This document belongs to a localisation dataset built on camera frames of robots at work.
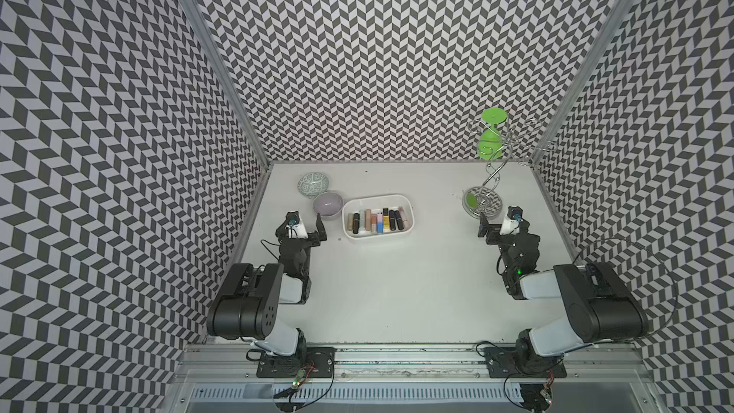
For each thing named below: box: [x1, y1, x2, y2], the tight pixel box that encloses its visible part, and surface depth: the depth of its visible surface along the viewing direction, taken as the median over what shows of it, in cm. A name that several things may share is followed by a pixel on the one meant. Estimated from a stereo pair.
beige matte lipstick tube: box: [364, 208, 372, 232], surface depth 101 cm
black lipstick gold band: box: [351, 212, 361, 235], surface depth 101 cm
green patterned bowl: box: [297, 172, 330, 200], surface depth 110 cm
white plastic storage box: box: [341, 194, 416, 240], surface depth 101 cm
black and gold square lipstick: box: [382, 207, 390, 234], surface depth 101 cm
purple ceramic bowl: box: [312, 191, 345, 218], surface depth 101 cm
